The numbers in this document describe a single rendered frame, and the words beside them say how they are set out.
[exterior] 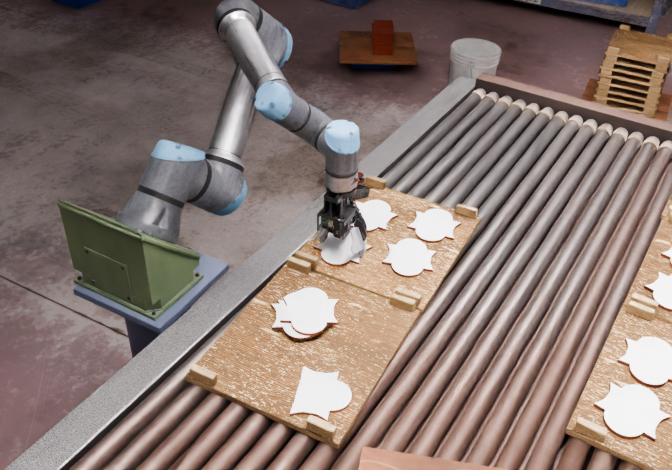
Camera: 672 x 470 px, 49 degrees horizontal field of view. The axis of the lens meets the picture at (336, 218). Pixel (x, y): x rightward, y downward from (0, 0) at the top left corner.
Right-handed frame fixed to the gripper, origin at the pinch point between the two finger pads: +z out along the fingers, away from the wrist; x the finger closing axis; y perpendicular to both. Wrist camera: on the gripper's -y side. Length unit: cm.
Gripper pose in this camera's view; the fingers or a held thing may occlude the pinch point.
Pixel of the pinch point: (343, 246)
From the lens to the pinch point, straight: 182.4
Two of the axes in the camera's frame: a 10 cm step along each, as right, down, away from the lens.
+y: -4.7, 5.3, -7.1
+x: 8.8, 3.0, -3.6
